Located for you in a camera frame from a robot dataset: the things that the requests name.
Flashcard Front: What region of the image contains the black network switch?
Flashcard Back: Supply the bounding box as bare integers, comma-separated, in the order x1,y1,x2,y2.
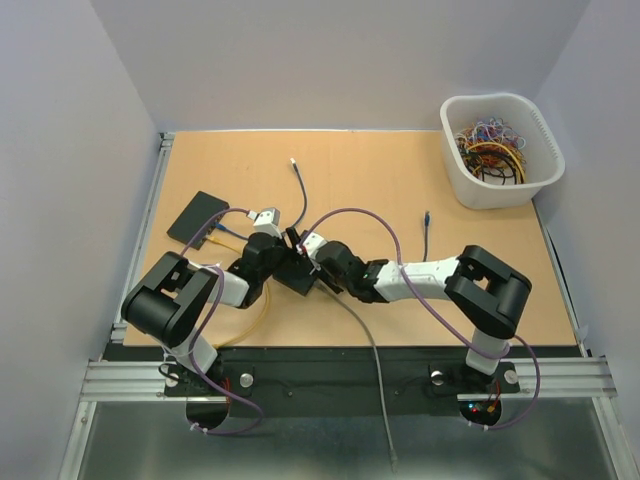
279,251,315,296
167,191,230,250

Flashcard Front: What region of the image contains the yellow ethernet cable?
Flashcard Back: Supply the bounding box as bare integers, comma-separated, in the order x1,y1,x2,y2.
208,237,272,349

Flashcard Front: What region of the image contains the dark blue ethernet cable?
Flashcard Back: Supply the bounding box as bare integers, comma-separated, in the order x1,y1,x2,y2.
288,158,309,231

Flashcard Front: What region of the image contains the grey ethernet cable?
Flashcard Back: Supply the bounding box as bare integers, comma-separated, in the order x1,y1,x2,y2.
324,292,400,474

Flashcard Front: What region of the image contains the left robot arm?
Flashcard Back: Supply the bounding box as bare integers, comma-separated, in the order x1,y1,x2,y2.
120,227,300,394

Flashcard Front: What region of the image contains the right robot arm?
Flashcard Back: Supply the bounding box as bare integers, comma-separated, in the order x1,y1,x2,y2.
302,239,532,390

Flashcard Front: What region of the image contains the white plastic bin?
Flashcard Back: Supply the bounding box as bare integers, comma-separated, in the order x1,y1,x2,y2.
440,93,565,210

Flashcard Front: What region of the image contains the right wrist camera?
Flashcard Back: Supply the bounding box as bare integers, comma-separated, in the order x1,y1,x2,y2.
296,232,327,261

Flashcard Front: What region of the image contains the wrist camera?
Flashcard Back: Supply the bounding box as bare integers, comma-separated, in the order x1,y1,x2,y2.
296,232,327,261
247,207,282,237

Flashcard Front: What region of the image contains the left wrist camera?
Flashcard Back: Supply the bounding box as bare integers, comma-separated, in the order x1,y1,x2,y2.
247,207,282,237

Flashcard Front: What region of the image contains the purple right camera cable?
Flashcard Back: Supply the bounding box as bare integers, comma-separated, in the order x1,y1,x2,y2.
299,207,541,431

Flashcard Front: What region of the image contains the purple camera cable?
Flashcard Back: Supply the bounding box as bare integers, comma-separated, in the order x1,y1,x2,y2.
177,207,264,437
299,207,541,431

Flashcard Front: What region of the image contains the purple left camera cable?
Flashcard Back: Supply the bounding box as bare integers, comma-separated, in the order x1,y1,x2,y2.
177,207,264,437

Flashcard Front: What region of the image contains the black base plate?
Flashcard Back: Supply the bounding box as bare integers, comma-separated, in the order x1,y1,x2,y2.
164,344,521,419

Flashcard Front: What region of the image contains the bundle of coloured wires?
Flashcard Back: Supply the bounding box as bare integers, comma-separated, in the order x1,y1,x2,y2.
454,115,531,187

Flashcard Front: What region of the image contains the aluminium rail frame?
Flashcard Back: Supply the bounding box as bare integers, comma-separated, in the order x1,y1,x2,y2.
61,131,638,479

